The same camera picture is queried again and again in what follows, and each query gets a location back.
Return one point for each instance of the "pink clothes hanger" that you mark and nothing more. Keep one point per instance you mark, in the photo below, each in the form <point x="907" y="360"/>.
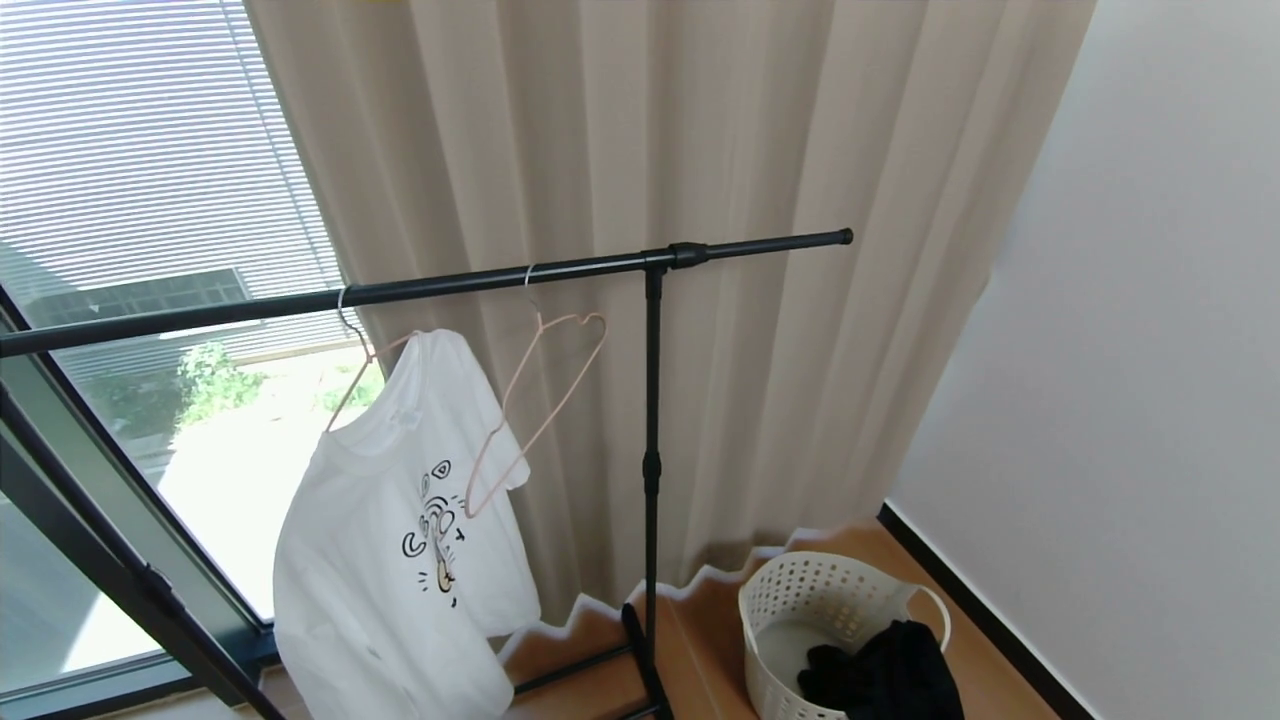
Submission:
<point x="346" y="395"/>
<point x="541" y="322"/>

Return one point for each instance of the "white printed t-shirt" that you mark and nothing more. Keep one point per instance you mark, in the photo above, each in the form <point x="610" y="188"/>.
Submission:
<point x="380" y="600"/>

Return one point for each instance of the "black garment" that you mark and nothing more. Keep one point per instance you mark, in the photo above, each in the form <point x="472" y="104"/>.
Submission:
<point x="890" y="670"/>

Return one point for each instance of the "black clothes rack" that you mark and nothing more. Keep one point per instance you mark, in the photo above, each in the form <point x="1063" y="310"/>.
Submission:
<point x="652" y="400"/>

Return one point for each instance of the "white laundry basket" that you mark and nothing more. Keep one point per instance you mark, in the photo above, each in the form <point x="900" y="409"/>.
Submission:
<point x="830" y="590"/>

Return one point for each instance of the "beige curtain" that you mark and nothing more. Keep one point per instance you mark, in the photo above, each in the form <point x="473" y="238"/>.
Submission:
<point x="750" y="150"/>

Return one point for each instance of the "window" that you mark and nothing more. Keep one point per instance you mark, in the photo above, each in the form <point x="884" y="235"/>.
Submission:
<point x="120" y="150"/>

